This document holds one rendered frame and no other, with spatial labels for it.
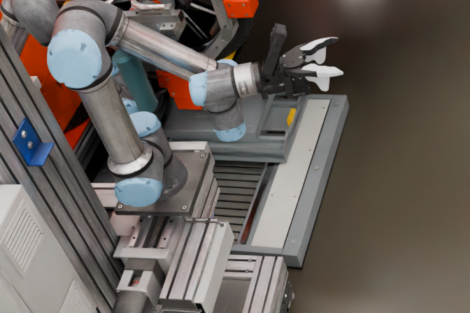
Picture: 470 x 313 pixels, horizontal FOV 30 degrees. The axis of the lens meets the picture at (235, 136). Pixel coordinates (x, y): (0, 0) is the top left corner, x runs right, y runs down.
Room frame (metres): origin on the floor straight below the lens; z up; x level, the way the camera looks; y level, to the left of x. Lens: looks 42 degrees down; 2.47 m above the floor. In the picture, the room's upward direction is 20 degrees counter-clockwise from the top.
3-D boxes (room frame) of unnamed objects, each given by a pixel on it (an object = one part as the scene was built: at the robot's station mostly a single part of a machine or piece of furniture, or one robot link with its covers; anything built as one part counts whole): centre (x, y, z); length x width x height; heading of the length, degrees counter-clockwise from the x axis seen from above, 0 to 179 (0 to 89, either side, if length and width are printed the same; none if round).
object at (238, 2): (2.43, -0.17, 0.85); 0.09 x 0.08 x 0.07; 59
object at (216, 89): (1.59, 0.00, 1.21); 0.11 x 0.08 x 0.09; 77
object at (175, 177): (1.78, 0.23, 0.87); 0.15 x 0.15 x 0.10
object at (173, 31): (2.32, 0.06, 0.93); 0.09 x 0.05 x 0.05; 149
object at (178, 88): (2.62, 0.08, 0.48); 0.16 x 0.12 x 0.17; 149
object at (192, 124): (2.73, 0.02, 0.32); 0.40 x 0.30 x 0.28; 59
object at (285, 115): (2.70, -0.03, 0.13); 0.50 x 0.36 x 0.10; 59
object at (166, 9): (2.43, 0.08, 1.03); 0.19 x 0.18 x 0.11; 149
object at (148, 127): (1.77, 0.23, 0.98); 0.13 x 0.12 x 0.14; 167
